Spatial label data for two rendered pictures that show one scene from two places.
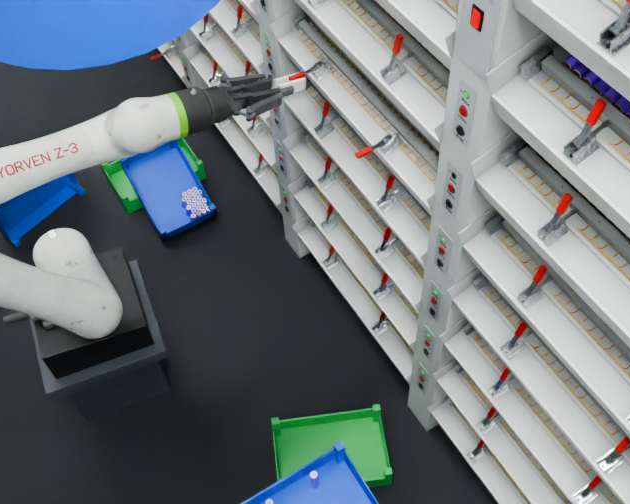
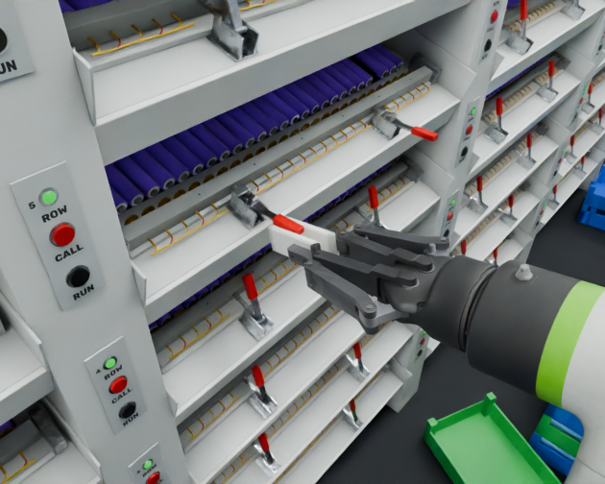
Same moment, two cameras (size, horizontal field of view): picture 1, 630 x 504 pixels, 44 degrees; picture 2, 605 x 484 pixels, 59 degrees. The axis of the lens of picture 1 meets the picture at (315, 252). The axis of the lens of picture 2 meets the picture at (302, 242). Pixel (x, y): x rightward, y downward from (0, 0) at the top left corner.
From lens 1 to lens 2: 1.70 m
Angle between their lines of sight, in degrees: 69
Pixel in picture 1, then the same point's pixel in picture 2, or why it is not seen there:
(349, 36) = (328, 18)
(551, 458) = (509, 180)
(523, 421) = (492, 194)
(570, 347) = (544, 35)
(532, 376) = (510, 128)
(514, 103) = not seen: outside the picture
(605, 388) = (562, 25)
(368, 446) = (461, 438)
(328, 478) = not seen: hidden behind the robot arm
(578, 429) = (534, 108)
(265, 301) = not seen: outside the picture
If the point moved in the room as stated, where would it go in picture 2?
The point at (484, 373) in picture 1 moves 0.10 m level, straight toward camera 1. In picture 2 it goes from (465, 218) to (510, 220)
